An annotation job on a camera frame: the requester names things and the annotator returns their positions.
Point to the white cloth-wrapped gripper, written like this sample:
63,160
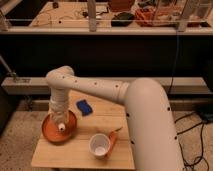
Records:
59,110

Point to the small white bottle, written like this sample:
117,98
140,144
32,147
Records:
61,127

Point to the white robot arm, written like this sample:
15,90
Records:
149,117

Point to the orange ceramic bowl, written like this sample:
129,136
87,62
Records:
52,133

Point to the blue sponge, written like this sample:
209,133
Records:
84,107

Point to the metal clamp stand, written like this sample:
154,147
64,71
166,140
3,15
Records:
15,77

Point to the wooden board table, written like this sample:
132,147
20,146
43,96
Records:
74,153

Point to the white cup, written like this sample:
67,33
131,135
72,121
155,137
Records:
99,145

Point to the orange carrot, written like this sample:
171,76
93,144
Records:
113,138

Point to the black tray on bench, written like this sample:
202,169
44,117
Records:
122,19

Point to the orange box on bench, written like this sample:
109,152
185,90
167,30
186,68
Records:
144,17

